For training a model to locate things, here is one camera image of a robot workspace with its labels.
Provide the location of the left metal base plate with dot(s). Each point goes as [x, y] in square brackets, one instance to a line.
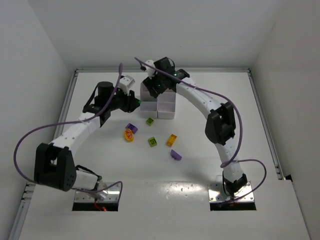
[106, 193]

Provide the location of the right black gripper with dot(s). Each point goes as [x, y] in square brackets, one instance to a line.
[152, 89]

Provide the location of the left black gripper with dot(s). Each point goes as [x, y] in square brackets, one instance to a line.
[130, 103]

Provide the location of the purple arch lego with red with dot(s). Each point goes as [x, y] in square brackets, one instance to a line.
[132, 127]

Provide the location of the white six-compartment container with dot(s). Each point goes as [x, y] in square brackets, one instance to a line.
[162, 107]

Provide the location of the metal base plate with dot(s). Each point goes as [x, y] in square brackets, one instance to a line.
[216, 193]
[106, 193]

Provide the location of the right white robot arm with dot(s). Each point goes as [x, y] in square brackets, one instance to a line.
[220, 117]

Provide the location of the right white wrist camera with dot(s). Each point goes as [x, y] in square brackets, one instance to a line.
[148, 67]

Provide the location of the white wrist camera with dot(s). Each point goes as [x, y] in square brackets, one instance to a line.
[148, 67]
[125, 84]

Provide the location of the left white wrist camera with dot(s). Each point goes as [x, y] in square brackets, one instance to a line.
[125, 84]

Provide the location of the orange printed round lego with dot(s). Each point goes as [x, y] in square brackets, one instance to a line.
[128, 135]

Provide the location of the yellow lego brick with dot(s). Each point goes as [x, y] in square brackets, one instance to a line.
[171, 140]

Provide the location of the lime green square lego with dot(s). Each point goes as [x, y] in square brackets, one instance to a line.
[152, 141]
[150, 121]

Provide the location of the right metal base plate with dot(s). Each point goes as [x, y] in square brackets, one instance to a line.
[216, 193]

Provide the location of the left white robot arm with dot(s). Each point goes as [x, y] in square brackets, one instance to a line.
[54, 162]

